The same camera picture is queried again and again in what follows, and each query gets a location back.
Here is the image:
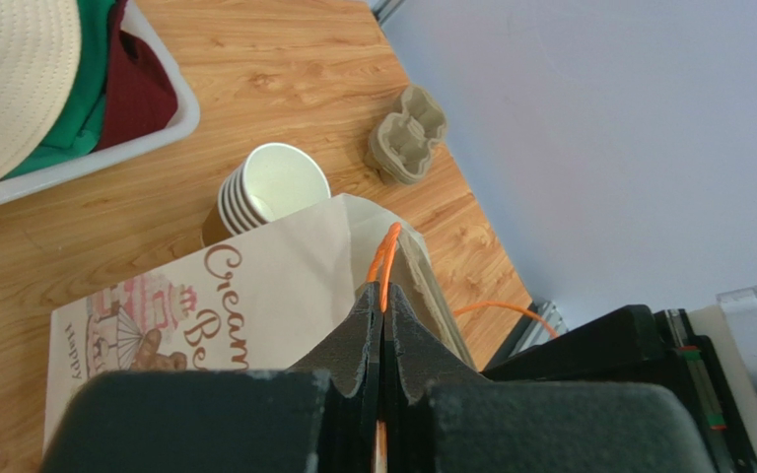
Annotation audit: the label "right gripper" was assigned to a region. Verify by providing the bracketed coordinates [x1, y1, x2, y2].
[483, 304, 757, 472]

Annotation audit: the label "white plastic basket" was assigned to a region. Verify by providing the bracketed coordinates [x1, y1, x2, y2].
[0, 0, 202, 221]

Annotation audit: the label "green cloth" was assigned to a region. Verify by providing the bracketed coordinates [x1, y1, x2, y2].
[5, 0, 115, 179]

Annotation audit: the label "stack of paper cups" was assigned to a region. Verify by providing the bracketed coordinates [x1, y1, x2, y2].
[201, 143, 331, 246]

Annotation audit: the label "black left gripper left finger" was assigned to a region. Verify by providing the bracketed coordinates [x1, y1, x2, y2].
[41, 283, 379, 472]

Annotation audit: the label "grey pulp cup carrier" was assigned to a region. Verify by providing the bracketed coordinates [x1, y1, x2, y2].
[390, 228, 475, 369]

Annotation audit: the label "white paper bag orange handles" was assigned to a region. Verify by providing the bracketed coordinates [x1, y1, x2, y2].
[42, 192, 560, 454]

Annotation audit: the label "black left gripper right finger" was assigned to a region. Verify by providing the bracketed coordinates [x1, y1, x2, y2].
[381, 284, 715, 472]

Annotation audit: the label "beige bucket hat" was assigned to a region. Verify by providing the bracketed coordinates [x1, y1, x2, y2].
[0, 1, 82, 178]

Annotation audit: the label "dark red cloth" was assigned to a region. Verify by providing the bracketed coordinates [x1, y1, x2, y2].
[95, 1, 178, 151]

